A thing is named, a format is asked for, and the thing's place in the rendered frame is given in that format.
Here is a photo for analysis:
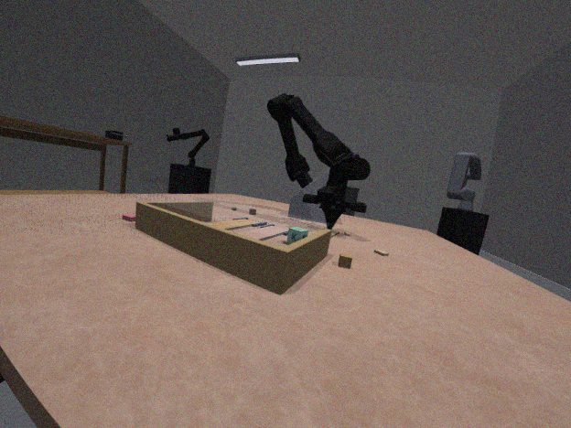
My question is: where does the olive-brown open shallow box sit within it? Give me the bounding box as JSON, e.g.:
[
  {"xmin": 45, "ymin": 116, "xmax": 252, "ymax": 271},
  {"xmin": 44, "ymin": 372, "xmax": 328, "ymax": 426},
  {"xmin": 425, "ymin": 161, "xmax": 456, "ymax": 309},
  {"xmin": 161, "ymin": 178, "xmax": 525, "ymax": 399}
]
[{"xmin": 135, "ymin": 196, "xmax": 333, "ymax": 295}]

